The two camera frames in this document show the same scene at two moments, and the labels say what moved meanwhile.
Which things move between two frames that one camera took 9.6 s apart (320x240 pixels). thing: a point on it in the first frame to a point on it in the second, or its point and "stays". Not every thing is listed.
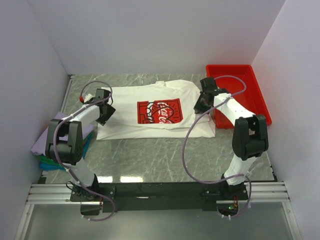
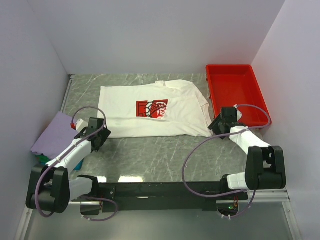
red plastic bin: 252,97 stays
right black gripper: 198,109 to 214,125
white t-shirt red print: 155,110 stays
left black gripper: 110,112 to 104,134
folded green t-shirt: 42,159 stays
